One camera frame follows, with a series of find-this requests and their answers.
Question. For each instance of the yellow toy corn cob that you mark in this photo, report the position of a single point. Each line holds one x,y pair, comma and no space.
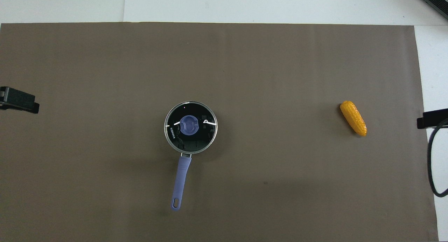
353,117

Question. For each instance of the glass lid with blue knob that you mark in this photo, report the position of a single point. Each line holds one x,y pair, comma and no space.
190,125

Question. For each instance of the brown table mat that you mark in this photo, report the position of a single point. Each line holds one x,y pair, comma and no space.
280,182

